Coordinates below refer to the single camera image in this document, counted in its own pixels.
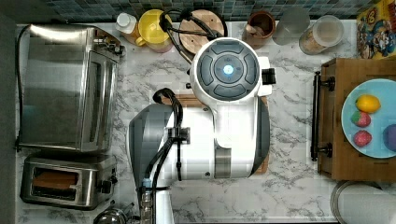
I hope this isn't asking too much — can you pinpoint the stainless steel two-slot toaster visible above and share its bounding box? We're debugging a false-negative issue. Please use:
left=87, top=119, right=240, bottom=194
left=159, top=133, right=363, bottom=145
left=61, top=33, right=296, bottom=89
left=20, top=153, right=118, bottom=210

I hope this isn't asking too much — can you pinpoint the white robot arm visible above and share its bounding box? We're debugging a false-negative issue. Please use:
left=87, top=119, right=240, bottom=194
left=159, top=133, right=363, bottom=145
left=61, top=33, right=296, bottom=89
left=126, top=10, right=276, bottom=224

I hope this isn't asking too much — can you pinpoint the stainless steel toaster oven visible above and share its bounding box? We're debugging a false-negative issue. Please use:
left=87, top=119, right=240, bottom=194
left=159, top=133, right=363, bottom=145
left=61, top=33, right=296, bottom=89
left=19, top=24, right=123, bottom=153

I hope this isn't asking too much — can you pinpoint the bread slice in toaster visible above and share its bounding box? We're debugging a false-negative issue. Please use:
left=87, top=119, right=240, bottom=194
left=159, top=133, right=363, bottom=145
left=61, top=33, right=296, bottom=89
left=33, top=170, right=78, bottom=189

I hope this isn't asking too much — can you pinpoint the bamboo cutting board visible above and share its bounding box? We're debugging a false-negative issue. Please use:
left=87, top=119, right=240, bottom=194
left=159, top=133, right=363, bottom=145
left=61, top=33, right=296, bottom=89
left=162, top=94, right=270, bottom=175

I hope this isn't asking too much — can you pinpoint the black pot wooden lid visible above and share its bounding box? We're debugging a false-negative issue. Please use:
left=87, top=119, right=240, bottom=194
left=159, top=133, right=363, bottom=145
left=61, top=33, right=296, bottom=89
left=179, top=9, right=228, bottom=54

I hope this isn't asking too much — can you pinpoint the yellow lid pitcher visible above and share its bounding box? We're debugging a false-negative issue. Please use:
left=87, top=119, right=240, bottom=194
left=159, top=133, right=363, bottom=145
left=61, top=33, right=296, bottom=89
left=135, top=9, right=173, bottom=53

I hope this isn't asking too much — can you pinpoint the white cap juice bottle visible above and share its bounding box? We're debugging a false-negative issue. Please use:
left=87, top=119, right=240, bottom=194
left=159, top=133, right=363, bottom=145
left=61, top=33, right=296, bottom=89
left=115, top=13, right=137, bottom=44

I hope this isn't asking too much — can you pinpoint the grey frosted cup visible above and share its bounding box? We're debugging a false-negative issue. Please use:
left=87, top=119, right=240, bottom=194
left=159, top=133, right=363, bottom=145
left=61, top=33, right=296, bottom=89
left=273, top=7, right=310, bottom=46

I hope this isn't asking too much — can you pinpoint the silver kettle lid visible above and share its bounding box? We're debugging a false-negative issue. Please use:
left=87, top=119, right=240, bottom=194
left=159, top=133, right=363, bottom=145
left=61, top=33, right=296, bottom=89
left=92, top=203, right=134, bottom=224

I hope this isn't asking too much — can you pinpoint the clear cereal container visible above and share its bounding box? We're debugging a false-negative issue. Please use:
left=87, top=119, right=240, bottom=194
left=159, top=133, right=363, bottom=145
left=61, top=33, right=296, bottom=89
left=299, top=15, right=344, bottom=55

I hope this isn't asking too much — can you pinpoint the upper red strawberry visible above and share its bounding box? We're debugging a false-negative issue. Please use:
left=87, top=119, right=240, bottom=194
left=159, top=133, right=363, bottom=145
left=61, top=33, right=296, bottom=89
left=351, top=111, right=371, bottom=128

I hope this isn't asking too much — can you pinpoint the red strawberry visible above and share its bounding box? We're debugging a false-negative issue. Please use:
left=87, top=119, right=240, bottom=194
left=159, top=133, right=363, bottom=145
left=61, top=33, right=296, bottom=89
left=351, top=111, right=371, bottom=128
left=353, top=130, right=372, bottom=147

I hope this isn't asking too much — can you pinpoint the lower red strawberry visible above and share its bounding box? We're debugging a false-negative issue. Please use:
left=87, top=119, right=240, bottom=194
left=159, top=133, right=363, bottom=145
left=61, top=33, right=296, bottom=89
left=353, top=130, right=372, bottom=147

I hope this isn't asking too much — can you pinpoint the yellow lemon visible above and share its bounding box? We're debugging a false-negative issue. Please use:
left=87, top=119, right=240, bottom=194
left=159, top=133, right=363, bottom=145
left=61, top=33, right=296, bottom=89
left=356, top=94, right=381, bottom=113

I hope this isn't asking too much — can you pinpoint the light blue plate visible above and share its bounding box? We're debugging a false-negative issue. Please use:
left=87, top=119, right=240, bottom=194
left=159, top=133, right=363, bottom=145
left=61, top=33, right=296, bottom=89
left=341, top=78, right=396, bottom=159

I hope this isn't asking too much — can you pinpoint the purple fruit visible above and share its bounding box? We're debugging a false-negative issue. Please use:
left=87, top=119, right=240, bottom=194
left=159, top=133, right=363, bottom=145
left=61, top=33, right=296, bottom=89
left=383, top=124, right=396, bottom=151

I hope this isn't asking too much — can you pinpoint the colourful cereal box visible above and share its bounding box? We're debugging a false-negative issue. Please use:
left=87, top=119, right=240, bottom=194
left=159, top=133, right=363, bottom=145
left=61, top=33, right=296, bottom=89
left=357, top=0, right=396, bottom=60

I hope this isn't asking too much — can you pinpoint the wooden tray black handle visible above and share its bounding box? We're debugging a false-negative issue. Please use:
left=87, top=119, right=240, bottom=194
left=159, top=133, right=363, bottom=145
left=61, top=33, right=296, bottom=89
left=310, top=58, right=396, bottom=182

